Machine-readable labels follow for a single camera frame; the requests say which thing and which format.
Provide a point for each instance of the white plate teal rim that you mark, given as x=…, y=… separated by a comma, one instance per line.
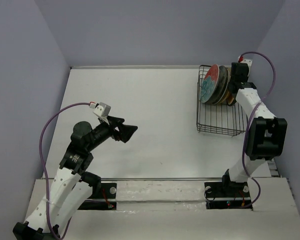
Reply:
x=224, y=96

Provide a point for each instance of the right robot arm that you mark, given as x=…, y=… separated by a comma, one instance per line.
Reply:
x=265, y=135

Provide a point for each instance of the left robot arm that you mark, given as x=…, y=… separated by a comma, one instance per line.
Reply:
x=72, y=184

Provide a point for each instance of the black wire dish rack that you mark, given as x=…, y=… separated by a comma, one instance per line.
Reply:
x=218, y=119

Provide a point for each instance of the beige bird plate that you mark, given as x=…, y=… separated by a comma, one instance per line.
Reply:
x=228, y=79

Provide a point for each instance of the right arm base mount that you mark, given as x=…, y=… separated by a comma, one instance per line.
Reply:
x=221, y=197

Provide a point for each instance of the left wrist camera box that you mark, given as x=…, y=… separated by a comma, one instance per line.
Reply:
x=102, y=110

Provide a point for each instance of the grey deer plate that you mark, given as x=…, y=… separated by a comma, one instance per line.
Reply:
x=221, y=85

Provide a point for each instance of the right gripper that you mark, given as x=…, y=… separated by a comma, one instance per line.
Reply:
x=248, y=74

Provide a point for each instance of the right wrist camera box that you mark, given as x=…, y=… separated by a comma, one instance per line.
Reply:
x=244, y=60

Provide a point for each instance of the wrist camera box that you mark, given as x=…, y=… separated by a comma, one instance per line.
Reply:
x=244, y=60
x=102, y=110

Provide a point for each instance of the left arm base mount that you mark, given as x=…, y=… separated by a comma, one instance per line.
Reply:
x=103, y=199

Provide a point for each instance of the red teal floral plate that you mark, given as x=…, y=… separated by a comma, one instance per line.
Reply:
x=209, y=83

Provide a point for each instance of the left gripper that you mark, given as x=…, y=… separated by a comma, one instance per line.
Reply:
x=125, y=131

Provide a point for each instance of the orange woven round plate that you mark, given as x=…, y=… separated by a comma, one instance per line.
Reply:
x=230, y=101

